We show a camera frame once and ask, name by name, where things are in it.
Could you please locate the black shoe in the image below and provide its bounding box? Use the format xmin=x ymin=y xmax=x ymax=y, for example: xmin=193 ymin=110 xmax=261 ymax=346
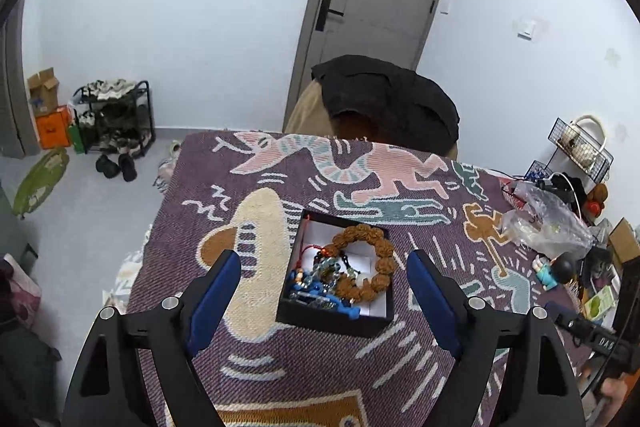
xmin=95 ymin=153 xmax=121 ymax=180
xmin=118 ymin=153 xmax=138 ymax=182

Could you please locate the white handbag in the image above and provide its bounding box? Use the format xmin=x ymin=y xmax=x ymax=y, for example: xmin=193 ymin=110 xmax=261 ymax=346
xmin=567 ymin=114 xmax=608 ymax=165

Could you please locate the black-haired doll figurine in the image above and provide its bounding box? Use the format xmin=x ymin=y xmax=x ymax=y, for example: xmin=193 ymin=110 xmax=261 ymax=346
xmin=532 ymin=254 xmax=578 ymax=292

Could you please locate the open cardboard box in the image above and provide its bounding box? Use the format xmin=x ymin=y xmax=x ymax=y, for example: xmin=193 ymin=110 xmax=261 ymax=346
xmin=26 ymin=67 xmax=61 ymax=118

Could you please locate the dark cloth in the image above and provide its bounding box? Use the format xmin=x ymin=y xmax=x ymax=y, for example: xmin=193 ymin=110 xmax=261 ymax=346
xmin=0 ymin=317 xmax=63 ymax=427

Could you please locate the blue figure keychain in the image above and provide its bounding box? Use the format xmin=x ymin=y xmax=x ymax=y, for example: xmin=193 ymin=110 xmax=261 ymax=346
xmin=287 ymin=282 xmax=361 ymax=320

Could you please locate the black jacket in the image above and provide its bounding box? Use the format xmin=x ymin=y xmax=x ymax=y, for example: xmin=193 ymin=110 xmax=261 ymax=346
xmin=311 ymin=54 xmax=461 ymax=155

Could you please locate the green floor mat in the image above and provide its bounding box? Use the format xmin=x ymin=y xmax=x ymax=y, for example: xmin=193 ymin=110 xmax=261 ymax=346
xmin=12 ymin=148 xmax=71 ymax=219

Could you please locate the red cord charm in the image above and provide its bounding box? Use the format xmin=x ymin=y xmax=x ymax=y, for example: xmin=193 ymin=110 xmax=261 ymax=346
xmin=300 ymin=244 xmax=331 ymax=268

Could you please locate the grey door frame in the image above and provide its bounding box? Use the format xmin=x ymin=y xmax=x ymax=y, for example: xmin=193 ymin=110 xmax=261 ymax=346
xmin=0 ymin=0 xmax=41 ymax=158

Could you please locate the black door handle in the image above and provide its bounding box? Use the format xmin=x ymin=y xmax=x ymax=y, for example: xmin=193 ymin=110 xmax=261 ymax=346
xmin=315 ymin=0 xmax=346 ymax=32

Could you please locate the orange box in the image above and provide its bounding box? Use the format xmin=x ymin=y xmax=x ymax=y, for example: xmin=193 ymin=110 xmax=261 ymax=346
xmin=34 ymin=105 xmax=72 ymax=150

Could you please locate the brown seed bead bracelet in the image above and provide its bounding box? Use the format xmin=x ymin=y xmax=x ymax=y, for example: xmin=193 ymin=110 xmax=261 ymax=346
xmin=325 ymin=224 xmax=396 ymax=305

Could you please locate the tan chair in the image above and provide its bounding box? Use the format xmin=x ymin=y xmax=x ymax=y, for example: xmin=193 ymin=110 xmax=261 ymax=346
xmin=282 ymin=79 xmax=458 ymax=160

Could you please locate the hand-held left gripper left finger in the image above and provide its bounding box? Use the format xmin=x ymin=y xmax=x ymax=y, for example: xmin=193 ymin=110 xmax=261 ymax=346
xmin=60 ymin=249 xmax=243 ymax=427

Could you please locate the pink cloth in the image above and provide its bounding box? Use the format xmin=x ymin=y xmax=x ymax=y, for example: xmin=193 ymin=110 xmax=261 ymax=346
xmin=0 ymin=254 xmax=43 ymax=323

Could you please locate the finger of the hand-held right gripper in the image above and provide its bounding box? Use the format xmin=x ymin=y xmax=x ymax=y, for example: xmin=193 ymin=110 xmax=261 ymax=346
xmin=544 ymin=301 xmax=591 ymax=338

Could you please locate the purple printed blanket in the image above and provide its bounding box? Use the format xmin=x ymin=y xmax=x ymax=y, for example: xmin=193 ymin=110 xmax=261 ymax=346
xmin=117 ymin=129 xmax=591 ymax=427

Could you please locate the black shoe rack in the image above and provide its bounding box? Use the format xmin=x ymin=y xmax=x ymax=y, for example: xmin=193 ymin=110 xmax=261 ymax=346
xmin=72 ymin=79 xmax=156 ymax=158

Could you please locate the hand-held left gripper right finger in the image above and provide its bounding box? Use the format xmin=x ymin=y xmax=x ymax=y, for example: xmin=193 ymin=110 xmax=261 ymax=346
xmin=405 ymin=249 xmax=586 ymax=427

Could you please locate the clear plastic bag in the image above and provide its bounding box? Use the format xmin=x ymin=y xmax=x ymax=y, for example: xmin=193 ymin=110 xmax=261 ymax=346
xmin=500 ymin=182 xmax=596 ymax=260

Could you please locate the person's right hand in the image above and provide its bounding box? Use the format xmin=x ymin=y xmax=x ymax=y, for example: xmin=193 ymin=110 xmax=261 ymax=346
xmin=597 ymin=374 xmax=633 ymax=410

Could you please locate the brown plush toy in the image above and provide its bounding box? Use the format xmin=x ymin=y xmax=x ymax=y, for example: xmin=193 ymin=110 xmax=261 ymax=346
xmin=585 ymin=183 xmax=611 ymax=215

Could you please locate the small green bag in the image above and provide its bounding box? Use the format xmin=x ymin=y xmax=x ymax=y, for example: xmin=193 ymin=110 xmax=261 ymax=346
xmin=67 ymin=122 xmax=86 ymax=154

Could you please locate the white cable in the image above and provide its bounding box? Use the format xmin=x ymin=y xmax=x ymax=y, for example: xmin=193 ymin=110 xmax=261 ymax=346
xmin=550 ymin=172 xmax=583 ymax=218

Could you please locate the dark glass bead bracelet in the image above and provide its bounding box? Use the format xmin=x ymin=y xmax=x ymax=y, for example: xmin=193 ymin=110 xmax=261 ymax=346
xmin=312 ymin=257 xmax=351 ymax=293

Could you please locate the brown cardboard box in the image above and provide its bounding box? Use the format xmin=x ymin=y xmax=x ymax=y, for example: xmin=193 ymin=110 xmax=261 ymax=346
xmin=607 ymin=218 xmax=640 ymax=263

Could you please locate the grey door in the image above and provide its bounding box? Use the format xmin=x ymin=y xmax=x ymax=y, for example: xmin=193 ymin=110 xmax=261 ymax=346
xmin=282 ymin=0 xmax=457 ymax=132

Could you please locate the green and white box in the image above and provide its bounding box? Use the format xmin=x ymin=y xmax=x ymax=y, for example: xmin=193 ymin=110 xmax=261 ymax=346
xmin=582 ymin=286 xmax=618 ymax=323

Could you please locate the small black wire basket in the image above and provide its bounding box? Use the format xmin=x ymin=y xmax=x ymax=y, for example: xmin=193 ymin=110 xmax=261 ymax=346
xmin=525 ymin=161 xmax=556 ymax=188

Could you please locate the black jewelry box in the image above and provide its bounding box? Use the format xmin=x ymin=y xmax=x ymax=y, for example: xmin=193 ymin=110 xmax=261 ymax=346
xmin=276 ymin=208 xmax=396 ymax=339

